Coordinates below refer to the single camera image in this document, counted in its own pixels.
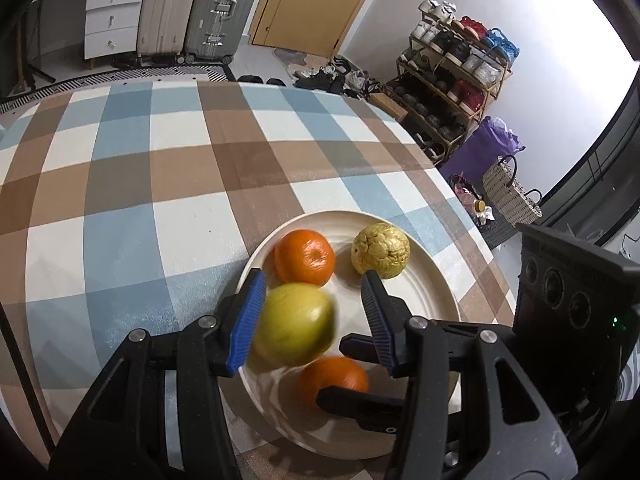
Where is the orange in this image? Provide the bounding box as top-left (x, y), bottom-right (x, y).
top-left (273, 230), bottom-right (335, 286)
top-left (296, 356), bottom-right (369, 411)

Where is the smooth yellow-green guava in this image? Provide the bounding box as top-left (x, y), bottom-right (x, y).
top-left (253, 283), bottom-right (337, 368)

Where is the wrinkled yellow fruit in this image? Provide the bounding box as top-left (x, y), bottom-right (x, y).
top-left (350, 222), bottom-right (410, 280)

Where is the cream round plate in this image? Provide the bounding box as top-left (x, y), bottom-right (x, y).
top-left (236, 210), bottom-right (461, 461)

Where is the woven basket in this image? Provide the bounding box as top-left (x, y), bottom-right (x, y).
top-left (482, 155), bottom-right (542, 226)

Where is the purple bag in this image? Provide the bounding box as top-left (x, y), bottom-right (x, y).
top-left (439, 116), bottom-right (525, 184)

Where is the checkered tablecloth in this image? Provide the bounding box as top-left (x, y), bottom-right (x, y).
top-left (1, 81), bottom-right (515, 465)

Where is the cardboard box on floor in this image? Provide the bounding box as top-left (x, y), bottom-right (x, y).
top-left (367, 93), bottom-right (408, 122)

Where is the wooden shoe rack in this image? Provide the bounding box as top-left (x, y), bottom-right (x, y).
top-left (385, 0), bottom-right (518, 165)

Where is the wooden door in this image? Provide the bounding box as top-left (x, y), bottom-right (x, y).
top-left (250, 0), bottom-right (366, 58)

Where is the silver suitcase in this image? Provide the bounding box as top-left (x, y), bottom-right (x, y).
top-left (183, 0), bottom-right (255, 64)

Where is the beige suitcase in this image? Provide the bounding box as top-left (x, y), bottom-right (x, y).
top-left (137, 0), bottom-right (194, 55)

